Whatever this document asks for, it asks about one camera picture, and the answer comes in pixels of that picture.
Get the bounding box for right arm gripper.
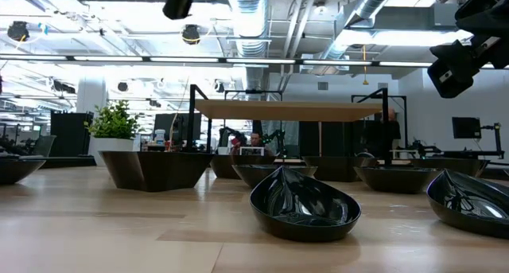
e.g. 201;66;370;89
454;0;509;69

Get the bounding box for black low desk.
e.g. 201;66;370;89
441;149;506;161

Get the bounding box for person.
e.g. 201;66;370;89
232;131;276;157
363;107;402;158

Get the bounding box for large black monitor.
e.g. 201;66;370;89
153;112;203;146

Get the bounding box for long ceiling light rail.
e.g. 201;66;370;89
0;54;496;70

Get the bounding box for grey chair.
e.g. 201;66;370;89
31;135;57;158

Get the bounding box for small black monitor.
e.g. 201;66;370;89
451;116;483;140

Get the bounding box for green plant white pot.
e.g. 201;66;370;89
84;99;141;167

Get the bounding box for black leaf mini plate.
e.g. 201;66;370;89
231;164;318;189
0;158;47;185
353;166;443;195

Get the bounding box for yellow hanging cord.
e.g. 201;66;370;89
360;45;370;86

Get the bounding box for wooden riser black legs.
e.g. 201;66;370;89
185;84;390;166

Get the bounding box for black teardrop mini plate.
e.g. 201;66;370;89
425;168;509;240
249;165;363;243

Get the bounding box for black monitor stand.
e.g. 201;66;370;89
480;122;503;154

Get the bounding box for black wavy square mini plate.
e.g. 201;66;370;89
209;154;278;181
99;150;215;193
409;158;491;178
302;156;379;183

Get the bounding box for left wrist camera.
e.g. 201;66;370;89
161;0;194;21

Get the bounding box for black cabinet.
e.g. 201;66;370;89
49;111;95;158

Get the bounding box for black ceiling device yellow cable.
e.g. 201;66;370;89
181;23;202;46

